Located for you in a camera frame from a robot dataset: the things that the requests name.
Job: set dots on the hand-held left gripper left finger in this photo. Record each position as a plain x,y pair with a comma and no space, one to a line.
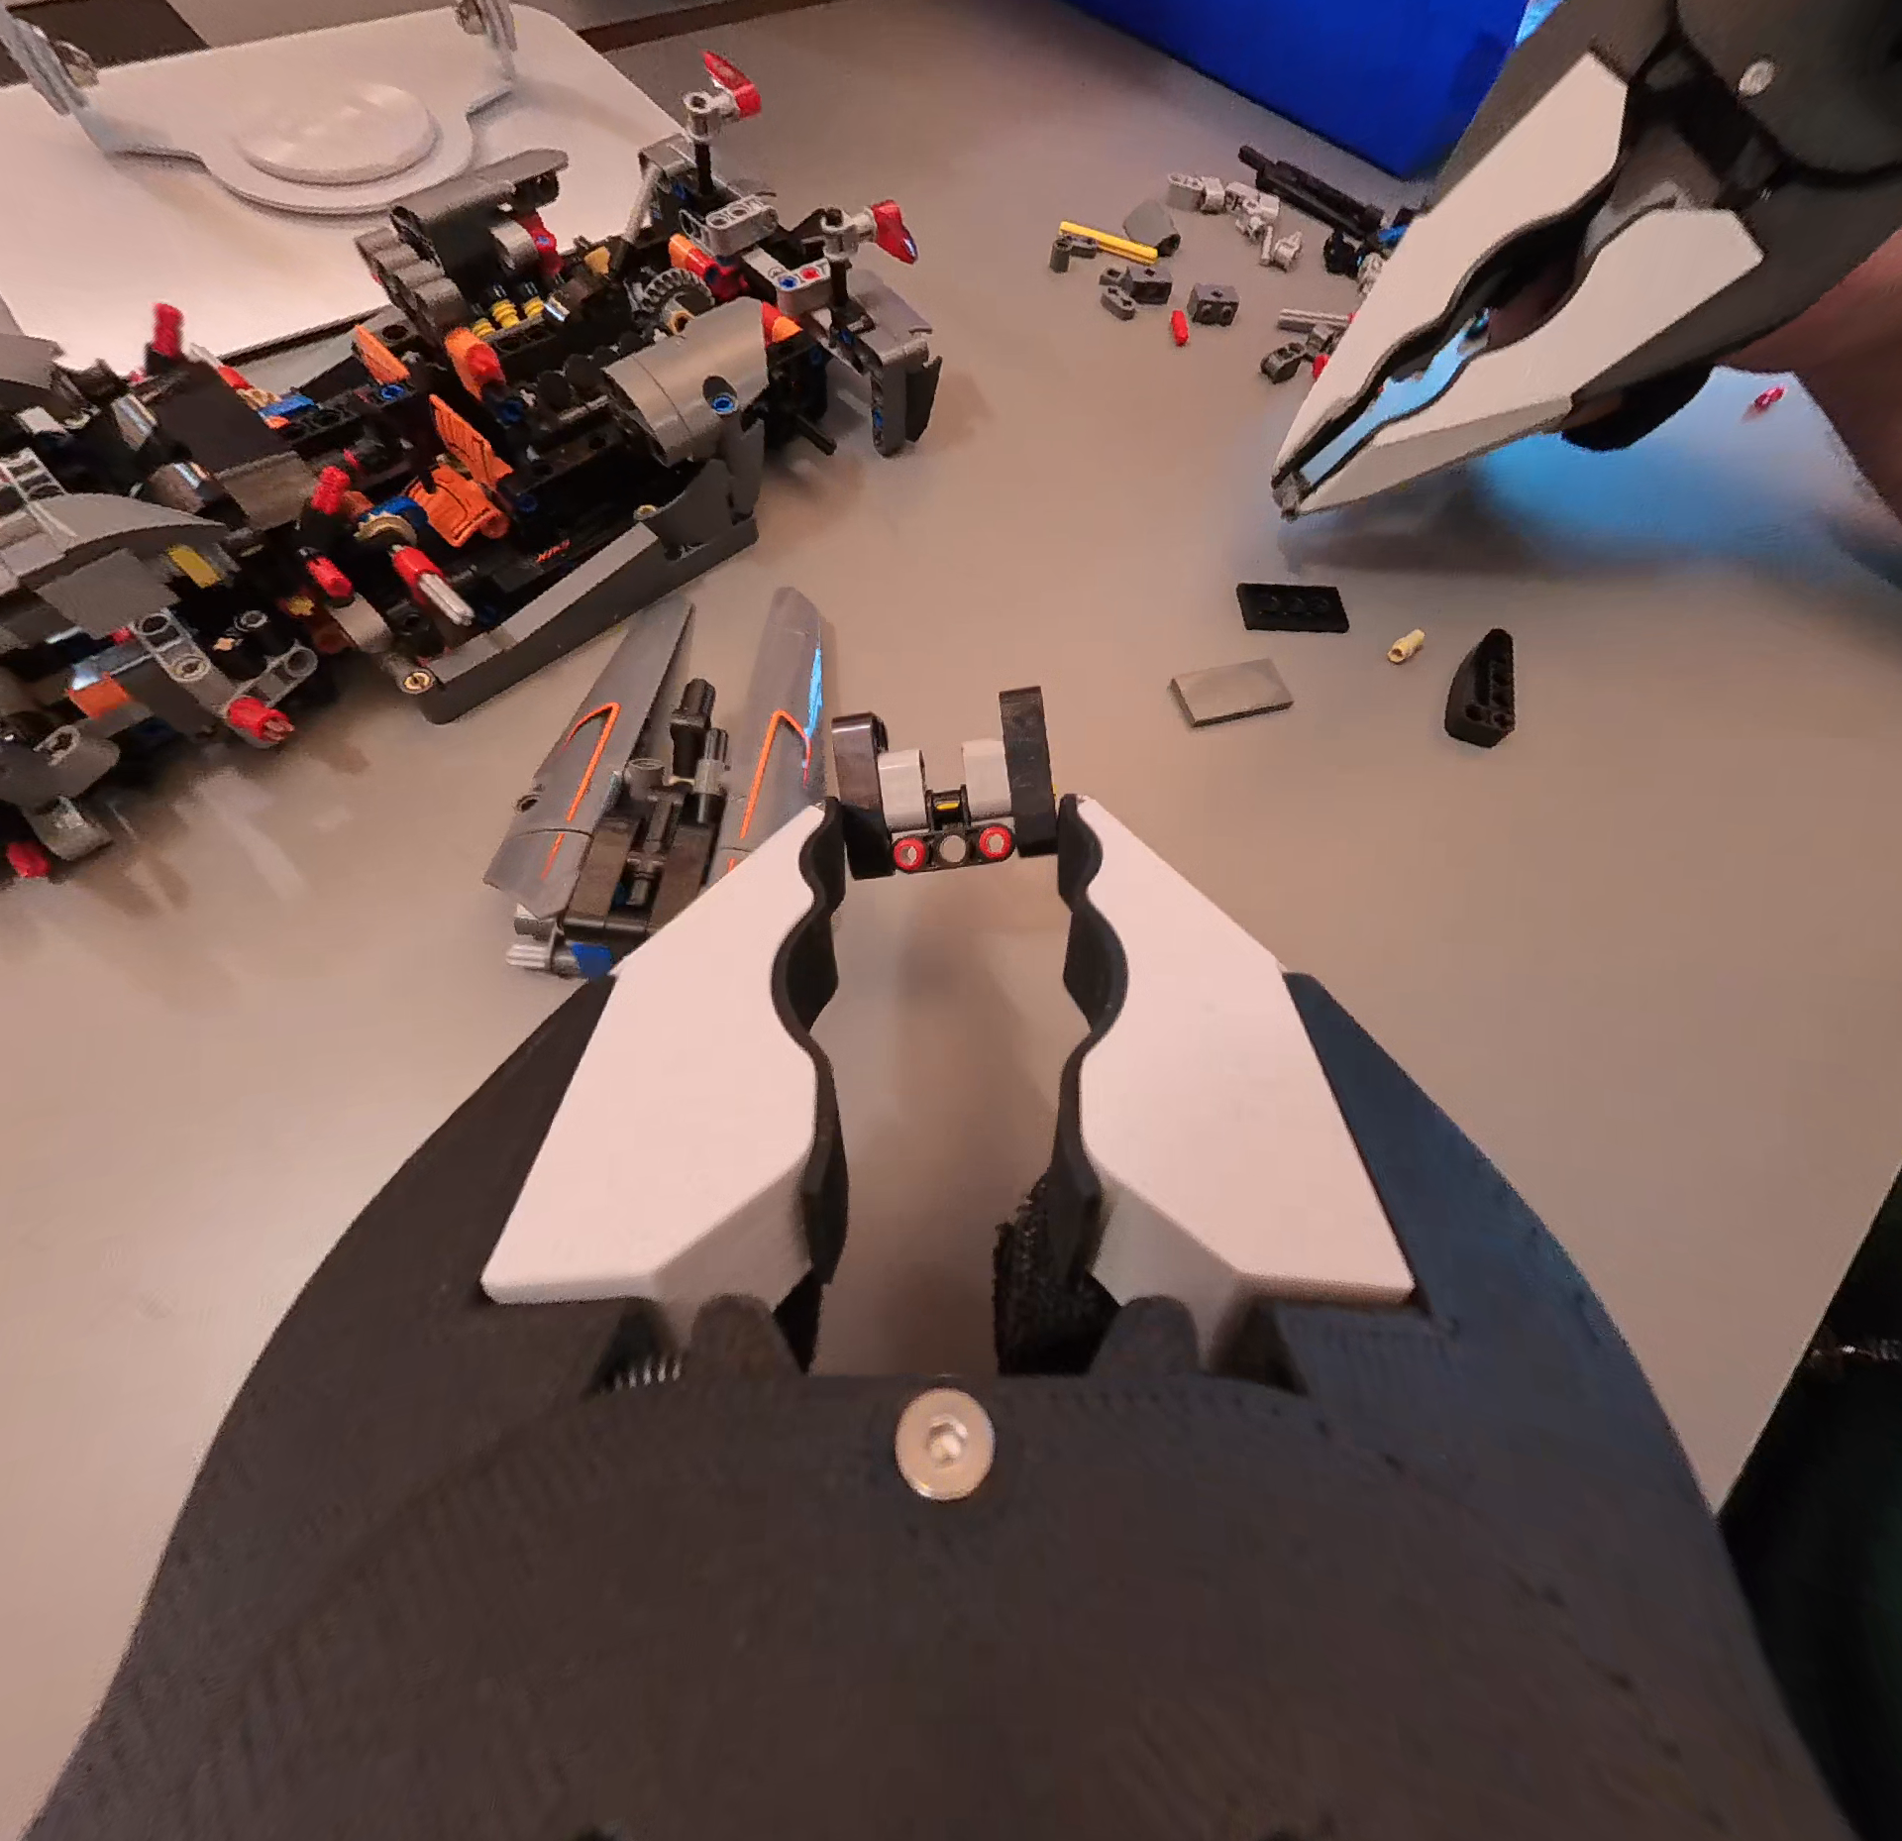
670,1127

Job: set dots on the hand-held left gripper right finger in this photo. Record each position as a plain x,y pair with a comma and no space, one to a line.
1234,1127

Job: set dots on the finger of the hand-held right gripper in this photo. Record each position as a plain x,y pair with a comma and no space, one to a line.
1575,340
1486,193

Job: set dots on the black lego plate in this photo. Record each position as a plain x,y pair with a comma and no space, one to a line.
1293,608

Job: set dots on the small black lego assembly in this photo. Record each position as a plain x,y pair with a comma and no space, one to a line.
1024,748

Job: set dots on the grey lego tile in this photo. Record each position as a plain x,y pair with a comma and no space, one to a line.
1231,693

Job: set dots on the large lego car model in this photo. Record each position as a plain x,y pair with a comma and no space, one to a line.
685,385

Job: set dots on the pile of loose lego pieces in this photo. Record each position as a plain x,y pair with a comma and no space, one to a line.
1212,303

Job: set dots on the tan lego pin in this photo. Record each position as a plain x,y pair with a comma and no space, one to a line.
1408,645

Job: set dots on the grey pointed lego wing assembly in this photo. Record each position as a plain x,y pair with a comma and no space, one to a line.
587,785

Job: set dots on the black curved lego piece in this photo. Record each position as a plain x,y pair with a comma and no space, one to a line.
1481,689

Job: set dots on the blue plastic bin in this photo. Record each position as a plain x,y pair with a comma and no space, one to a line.
1263,30

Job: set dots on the white book stand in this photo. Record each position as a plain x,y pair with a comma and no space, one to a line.
148,237

